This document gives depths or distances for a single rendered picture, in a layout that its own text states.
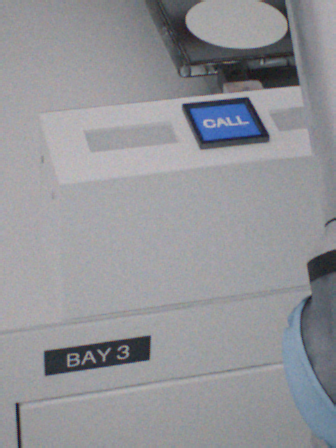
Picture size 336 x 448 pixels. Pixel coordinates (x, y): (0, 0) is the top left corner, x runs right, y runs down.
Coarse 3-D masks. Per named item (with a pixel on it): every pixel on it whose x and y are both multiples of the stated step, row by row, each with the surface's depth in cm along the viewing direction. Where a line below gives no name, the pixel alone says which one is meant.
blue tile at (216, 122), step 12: (204, 108) 95; (216, 108) 96; (228, 108) 96; (240, 108) 96; (204, 120) 94; (216, 120) 94; (228, 120) 94; (240, 120) 94; (252, 120) 95; (204, 132) 93; (216, 132) 93; (228, 132) 93; (240, 132) 93; (252, 132) 93
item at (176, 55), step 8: (144, 0) 122; (152, 0) 121; (152, 8) 120; (160, 8) 120; (152, 16) 119; (160, 16) 119; (160, 24) 118; (168, 24) 118; (160, 32) 117; (168, 32) 116; (168, 40) 115; (176, 40) 116; (168, 48) 115; (176, 48) 114; (176, 56) 113; (184, 56) 113; (176, 64) 113; (184, 72) 112
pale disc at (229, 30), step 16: (208, 0) 122; (224, 0) 122; (240, 0) 123; (256, 0) 123; (192, 16) 120; (208, 16) 120; (224, 16) 120; (240, 16) 120; (256, 16) 120; (272, 16) 120; (192, 32) 117; (208, 32) 117; (224, 32) 117; (240, 32) 118; (256, 32) 118; (272, 32) 118
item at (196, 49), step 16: (160, 0) 122; (176, 0) 122; (192, 0) 122; (272, 0) 123; (176, 16) 119; (176, 32) 117; (288, 32) 118; (192, 48) 115; (208, 48) 115; (224, 48) 115; (240, 48) 115; (256, 48) 115; (272, 48) 115; (288, 48) 116
